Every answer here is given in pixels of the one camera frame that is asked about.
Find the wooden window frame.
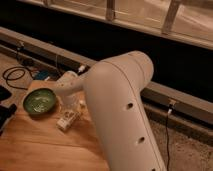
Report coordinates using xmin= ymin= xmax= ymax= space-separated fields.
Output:
xmin=19 ymin=0 xmax=213 ymax=50

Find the black device at left edge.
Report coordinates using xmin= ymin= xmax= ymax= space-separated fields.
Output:
xmin=0 ymin=85 xmax=18 ymax=134

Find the black coiled cable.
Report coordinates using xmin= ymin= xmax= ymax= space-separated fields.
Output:
xmin=2 ymin=65 xmax=40 ymax=90

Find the blue object behind table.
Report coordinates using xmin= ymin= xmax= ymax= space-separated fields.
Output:
xmin=34 ymin=70 xmax=49 ymax=80

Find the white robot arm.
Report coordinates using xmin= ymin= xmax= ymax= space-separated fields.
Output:
xmin=54 ymin=51 xmax=167 ymax=171

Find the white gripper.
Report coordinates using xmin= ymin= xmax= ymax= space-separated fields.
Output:
xmin=61 ymin=94 xmax=86 ymax=112

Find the black cable with white plug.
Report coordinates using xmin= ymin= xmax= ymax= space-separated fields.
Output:
xmin=164 ymin=99 xmax=177 ymax=171

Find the green ceramic bowl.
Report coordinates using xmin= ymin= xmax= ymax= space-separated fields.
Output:
xmin=23 ymin=88 xmax=57 ymax=115

